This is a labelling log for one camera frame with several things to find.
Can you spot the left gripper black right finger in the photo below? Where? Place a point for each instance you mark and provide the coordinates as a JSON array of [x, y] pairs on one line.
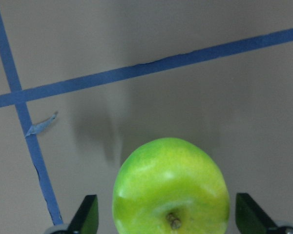
[[250, 218]]

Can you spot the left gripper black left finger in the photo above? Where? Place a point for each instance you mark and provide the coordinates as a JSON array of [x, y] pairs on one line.
[[86, 219]]

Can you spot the green apple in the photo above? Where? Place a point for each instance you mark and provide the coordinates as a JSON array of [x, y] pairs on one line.
[[170, 186]]

